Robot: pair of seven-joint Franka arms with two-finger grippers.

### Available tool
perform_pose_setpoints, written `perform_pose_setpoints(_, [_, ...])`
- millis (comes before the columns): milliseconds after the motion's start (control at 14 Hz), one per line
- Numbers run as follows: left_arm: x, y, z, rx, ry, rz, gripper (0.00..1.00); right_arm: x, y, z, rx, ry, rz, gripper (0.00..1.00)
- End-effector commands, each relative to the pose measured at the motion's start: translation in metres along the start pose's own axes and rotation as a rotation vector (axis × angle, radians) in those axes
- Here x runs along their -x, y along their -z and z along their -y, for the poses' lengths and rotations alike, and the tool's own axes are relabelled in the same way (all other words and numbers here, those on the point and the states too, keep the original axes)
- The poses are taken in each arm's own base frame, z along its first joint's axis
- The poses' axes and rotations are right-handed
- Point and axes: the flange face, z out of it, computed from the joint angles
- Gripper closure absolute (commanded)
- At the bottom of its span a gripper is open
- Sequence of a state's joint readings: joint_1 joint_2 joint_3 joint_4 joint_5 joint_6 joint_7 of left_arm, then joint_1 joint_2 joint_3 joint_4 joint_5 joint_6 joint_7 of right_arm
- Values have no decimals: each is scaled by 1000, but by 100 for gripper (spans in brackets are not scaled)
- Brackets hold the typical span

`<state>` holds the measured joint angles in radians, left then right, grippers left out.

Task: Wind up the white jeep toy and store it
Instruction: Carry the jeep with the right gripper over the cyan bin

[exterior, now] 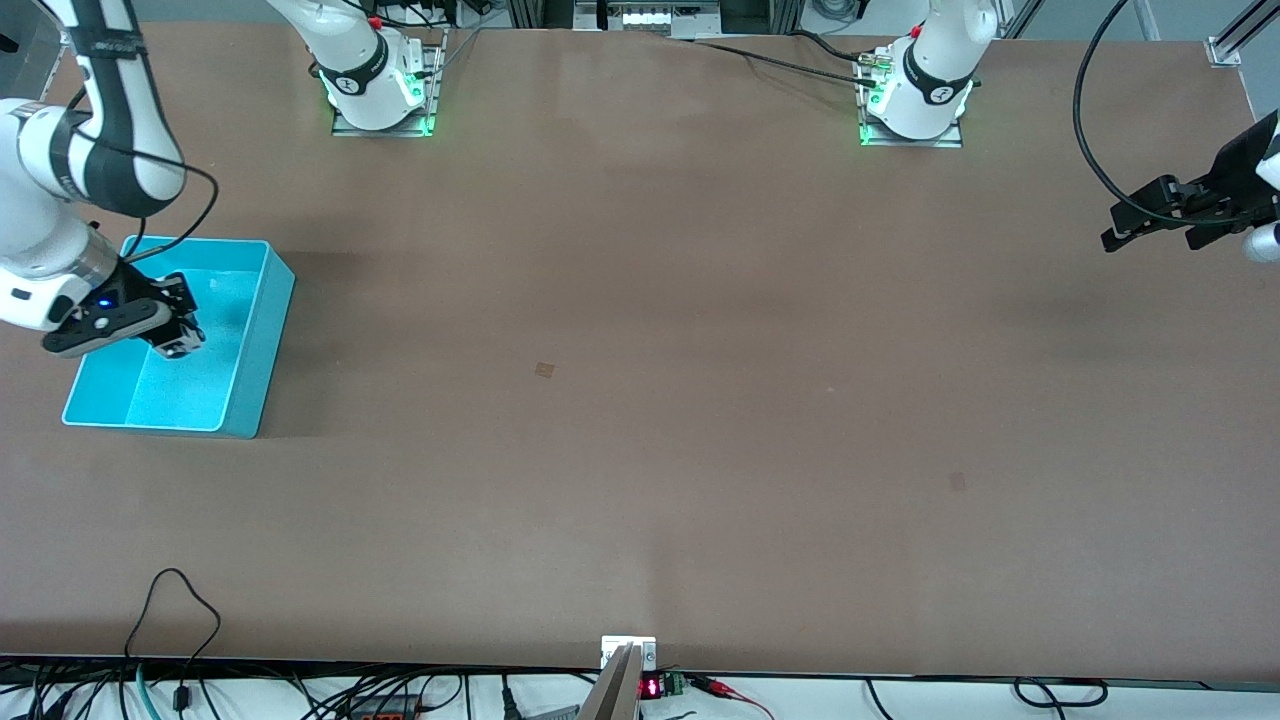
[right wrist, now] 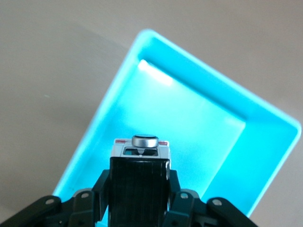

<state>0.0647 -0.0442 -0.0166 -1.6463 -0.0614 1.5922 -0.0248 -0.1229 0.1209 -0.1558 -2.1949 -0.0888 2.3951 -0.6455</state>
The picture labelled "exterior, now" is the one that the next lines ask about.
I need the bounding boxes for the turquoise plastic bin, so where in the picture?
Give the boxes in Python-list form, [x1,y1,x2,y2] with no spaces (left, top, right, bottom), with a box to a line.
[62,236,297,439]

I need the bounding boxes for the black power strip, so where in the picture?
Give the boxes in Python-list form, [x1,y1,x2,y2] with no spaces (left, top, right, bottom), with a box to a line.
[345,692,423,720]

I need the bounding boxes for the lit metal equipment rack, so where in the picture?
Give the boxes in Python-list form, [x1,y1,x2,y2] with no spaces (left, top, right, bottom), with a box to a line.
[574,0,723,39]

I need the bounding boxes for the red black clip leads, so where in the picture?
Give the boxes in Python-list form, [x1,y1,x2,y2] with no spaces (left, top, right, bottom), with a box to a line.
[690,675,777,720]

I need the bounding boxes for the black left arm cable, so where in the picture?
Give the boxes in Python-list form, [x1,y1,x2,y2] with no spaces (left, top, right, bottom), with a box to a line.
[1072,0,1263,228]

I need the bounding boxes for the aluminium frame profile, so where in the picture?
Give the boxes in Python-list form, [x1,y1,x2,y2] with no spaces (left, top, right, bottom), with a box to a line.
[1204,0,1280,68]

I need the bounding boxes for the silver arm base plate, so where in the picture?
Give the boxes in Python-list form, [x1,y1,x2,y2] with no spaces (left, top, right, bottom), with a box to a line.
[855,45,967,149]
[330,28,447,138]

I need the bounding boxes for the thin black looped cable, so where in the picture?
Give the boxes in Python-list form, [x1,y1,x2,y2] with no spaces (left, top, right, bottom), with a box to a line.
[124,568,223,720]

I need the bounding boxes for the short black table cable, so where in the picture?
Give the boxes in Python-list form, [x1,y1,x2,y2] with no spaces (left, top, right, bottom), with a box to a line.
[785,30,873,64]

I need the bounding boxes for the thick black table cable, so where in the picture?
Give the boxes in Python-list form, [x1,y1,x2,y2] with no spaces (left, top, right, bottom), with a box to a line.
[690,38,883,87]

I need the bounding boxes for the black coiled cable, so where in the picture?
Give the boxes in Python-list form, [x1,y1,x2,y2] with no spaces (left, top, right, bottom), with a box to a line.
[1014,677,1110,710]

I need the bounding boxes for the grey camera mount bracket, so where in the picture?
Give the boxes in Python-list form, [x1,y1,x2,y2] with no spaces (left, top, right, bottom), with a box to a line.
[578,636,659,720]

